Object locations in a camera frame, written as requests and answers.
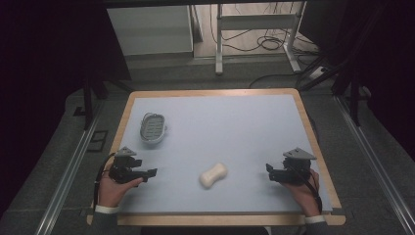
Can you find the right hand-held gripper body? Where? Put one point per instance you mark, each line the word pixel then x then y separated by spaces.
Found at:
pixel 295 169

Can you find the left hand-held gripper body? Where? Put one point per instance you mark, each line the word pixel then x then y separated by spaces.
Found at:
pixel 122 169

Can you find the person's left hand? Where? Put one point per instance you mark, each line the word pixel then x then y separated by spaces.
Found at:
pixel 112 192

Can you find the person's right hand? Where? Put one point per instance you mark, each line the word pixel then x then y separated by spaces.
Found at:
pixel 303 199

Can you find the wooden table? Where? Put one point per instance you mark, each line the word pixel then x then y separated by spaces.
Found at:
pixel 321 147

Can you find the grey oval soap dish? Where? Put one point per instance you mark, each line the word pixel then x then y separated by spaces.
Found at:
pixel 152 129

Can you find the black floor plate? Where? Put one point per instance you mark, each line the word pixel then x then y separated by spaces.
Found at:
pixel 97 141

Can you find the light blue table mat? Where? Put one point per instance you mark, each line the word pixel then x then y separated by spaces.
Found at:
pixel 228 130

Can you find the cream soap bar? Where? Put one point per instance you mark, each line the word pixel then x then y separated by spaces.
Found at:
pixel 212 175

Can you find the black stand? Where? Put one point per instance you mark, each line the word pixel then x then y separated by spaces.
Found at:
pixel 89 94

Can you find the white power strip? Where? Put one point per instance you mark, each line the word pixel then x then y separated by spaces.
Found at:
pixel 317 73

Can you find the white cabinet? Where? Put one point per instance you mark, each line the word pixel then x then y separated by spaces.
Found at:
pixel 150 31

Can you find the metal floor rail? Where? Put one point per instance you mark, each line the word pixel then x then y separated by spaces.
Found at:
pixel 375 163
pixel 68 173

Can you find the white metal desk frame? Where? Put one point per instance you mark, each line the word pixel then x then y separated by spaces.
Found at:
pixel 257 22

